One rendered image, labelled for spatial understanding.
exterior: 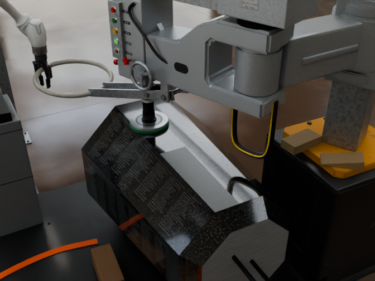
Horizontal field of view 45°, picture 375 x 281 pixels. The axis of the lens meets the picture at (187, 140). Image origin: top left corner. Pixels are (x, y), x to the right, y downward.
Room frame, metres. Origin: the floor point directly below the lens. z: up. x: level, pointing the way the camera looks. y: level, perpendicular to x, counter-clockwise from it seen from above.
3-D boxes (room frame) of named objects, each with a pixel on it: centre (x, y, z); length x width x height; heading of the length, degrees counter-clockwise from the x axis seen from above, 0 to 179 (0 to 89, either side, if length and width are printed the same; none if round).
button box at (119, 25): (2.15, 0.34, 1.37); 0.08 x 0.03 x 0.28; 50
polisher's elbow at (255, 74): (1.77, -0.29, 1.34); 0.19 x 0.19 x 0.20
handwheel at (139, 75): (2.02, 0.20, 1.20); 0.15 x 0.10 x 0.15; 50
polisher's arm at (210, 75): (1.93, -0.08, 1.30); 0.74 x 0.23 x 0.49; 50
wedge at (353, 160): (1.87, -0.77, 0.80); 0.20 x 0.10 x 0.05; 77
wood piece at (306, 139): (2.03, -0.60, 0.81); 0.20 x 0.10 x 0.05; 124
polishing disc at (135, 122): (2.19, 0.21, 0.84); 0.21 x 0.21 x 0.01
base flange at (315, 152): (2.10, -0.85, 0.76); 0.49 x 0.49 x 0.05; 26
